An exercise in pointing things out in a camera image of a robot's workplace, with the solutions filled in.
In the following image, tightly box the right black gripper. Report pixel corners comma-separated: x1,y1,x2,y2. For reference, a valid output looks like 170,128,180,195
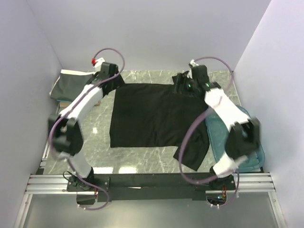
171,74,198,98

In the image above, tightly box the black t shirt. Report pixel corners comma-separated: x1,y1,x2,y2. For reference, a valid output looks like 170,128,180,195
109,72,210,171

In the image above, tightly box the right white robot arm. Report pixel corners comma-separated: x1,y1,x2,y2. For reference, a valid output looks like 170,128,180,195
178,76,260,190

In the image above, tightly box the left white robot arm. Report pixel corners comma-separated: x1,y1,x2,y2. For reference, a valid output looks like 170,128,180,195
48,62,124,191

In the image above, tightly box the white folded shirt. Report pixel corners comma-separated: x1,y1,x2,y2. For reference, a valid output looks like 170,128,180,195
49,69,95,100

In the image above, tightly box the dark green folded shirt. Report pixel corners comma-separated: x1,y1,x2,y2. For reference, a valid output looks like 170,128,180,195
49,72,95,103

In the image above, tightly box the teal plastic bin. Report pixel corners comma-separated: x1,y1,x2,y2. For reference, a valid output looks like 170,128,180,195
206,105,265,174

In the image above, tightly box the black base beam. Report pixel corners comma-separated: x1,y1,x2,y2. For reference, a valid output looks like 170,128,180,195
66,173,237,205

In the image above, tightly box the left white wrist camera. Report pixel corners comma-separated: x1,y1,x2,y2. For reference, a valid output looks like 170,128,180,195
91,57,105,72

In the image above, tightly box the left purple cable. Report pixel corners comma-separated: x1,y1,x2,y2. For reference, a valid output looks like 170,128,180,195
47,48,126,211

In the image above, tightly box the aluminium rail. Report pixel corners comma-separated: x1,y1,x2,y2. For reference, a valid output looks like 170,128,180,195
25,172,276,195

